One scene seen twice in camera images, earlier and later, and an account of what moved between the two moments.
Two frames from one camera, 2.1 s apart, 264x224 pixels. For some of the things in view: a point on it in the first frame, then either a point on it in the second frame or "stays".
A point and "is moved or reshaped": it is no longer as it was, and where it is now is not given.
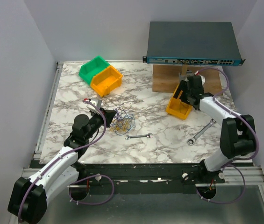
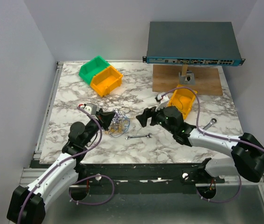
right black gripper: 183,87 → 147,113
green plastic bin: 92,67 stays
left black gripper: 109,115 stays
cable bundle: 124,120 is moved or reshaped
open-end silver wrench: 148,136 stays
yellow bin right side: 177,107 stays
